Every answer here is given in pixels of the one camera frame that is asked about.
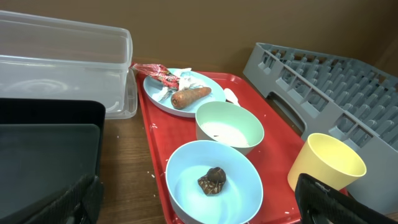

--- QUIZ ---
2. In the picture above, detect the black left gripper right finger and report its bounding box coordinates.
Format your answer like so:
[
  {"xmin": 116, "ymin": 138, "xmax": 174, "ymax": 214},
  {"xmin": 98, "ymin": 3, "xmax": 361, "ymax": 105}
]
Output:
[{"xmin": 295, "ymin": 173, "xmax": 397, "ymax": 224}]

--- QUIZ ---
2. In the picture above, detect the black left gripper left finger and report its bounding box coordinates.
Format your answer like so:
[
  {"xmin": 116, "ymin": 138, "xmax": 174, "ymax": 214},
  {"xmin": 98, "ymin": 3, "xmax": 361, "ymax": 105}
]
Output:
[{"xmin": 25, "ymin": 175, "xmax": 104, "ymax": 224}]

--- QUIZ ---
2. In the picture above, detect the yellow plastic cup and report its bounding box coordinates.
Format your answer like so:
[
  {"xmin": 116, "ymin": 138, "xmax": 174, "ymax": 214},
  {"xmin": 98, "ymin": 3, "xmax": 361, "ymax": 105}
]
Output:
[{"xmin": 287, "ymin": 133, "xmax": 367, "ymax": 190}]

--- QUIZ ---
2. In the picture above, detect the brown food scrap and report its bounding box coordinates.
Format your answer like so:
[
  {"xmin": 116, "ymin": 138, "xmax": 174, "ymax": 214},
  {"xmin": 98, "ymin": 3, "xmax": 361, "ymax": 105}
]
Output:
[{"xmin": 198, "ymin": 167, "xmax": 226, "ymax": 195}]

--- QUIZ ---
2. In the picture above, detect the light blue bowl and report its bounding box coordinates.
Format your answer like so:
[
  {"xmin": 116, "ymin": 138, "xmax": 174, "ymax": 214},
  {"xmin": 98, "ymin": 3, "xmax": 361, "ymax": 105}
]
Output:
[{"xmin": 165, "ymin": 140, "xmax": 264, "ymax": 223}]

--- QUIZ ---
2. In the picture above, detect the pale green bowl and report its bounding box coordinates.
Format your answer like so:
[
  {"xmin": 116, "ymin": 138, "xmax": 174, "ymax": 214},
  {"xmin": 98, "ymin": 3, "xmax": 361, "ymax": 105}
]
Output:
[{"xmin": 195, "ymin": 101, "xmax": 265, "ymax": 155}]

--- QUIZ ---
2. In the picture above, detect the white plastic spoon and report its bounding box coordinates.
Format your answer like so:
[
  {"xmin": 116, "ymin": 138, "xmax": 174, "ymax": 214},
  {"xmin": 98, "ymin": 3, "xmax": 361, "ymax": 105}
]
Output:
[{"xmin": 223, "ymin": 88, "xmax": 240, "ymax": 106}]

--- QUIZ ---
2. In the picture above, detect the orange carrot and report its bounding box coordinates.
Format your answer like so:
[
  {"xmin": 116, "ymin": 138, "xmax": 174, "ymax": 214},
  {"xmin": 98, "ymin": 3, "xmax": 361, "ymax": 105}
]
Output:
[{"xmin": 170, "ymin": 87, "xmax": 211, "ymax": 110}]

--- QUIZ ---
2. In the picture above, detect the red snack wrapper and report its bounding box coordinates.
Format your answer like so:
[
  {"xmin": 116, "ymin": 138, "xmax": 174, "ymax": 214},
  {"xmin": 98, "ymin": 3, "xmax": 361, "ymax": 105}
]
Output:
[{"xmin": 132, "ymin": 63, "xmax": 180, "ymax": 90}]

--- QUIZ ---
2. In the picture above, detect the white tissue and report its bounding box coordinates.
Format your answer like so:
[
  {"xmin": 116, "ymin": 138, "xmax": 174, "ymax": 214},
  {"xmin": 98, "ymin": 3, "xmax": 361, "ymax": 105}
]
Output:
[{"xmin": 152, "ymin": 68, "xmax": 208, "ymax": 101}]

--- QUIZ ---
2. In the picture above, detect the light blue plate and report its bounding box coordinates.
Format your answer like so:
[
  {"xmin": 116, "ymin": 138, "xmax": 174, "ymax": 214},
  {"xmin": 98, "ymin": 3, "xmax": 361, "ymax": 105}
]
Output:
[{"xmin": 143, "ymin": 68, "xmax": 226, "ymax": 118}]

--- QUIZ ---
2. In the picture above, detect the black waste tray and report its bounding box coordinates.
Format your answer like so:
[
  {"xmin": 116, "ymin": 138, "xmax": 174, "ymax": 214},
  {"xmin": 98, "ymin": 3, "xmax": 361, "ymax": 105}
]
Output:
[{"xmin": 1, "ymin": 98, "xmax": 105, "ymax": 223}]

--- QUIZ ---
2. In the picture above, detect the grey dishwasher rack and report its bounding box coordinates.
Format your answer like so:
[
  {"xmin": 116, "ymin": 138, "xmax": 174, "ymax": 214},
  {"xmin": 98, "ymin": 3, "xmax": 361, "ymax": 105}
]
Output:
[{"xmin": 243, "ymin": 43, "xmax": 397, "ymax": 215}]

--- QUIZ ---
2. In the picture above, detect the clear plastic waste bin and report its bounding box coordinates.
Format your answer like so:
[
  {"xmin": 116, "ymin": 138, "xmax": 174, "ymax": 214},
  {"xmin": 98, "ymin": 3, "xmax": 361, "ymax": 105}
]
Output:
[{"xmin": 1, "ymin": 11, "xmax": 137, "ymax": 119}]

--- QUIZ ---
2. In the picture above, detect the red serving tray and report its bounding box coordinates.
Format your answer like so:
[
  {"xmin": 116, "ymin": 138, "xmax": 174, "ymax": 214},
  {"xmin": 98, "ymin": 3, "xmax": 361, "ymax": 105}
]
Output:
[{"xmin": 137, "ymin": 72, "xmax": 303, "ymax": 224}]

